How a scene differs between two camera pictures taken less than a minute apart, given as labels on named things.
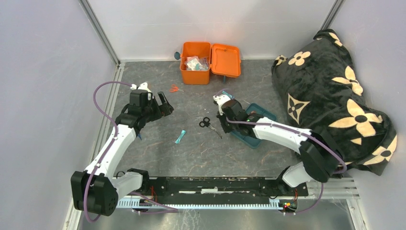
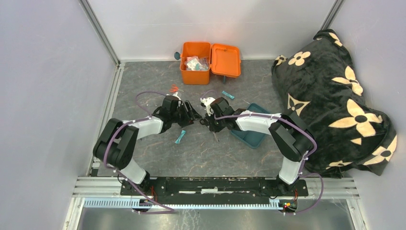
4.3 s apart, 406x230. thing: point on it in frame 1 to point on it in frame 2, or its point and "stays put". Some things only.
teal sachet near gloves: (231, 96) stays put
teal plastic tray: (252, 142) stays put
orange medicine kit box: (223, 60) stays put
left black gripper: (163, 110) to (194, 114)
